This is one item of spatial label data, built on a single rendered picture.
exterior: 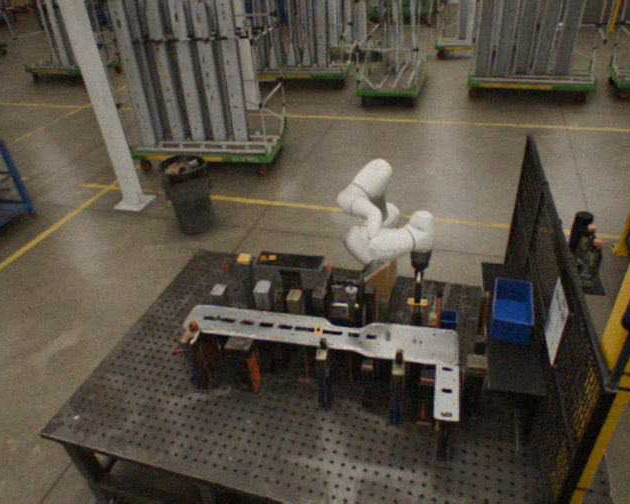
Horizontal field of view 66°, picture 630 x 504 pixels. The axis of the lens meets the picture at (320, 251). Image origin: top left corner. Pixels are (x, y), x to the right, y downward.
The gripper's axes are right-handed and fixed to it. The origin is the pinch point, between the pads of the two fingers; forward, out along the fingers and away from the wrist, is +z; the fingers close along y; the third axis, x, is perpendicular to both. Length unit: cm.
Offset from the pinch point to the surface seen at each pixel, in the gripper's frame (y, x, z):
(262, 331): 5, -74, 29
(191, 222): -219, -237, 117
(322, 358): 22, -40, 24
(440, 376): 19.7, 12.5, 28.4
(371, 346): 6.7, -19.4, 28.7
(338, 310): -19, -40, 32
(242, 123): -395, -239, 78
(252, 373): 21, -76, 43
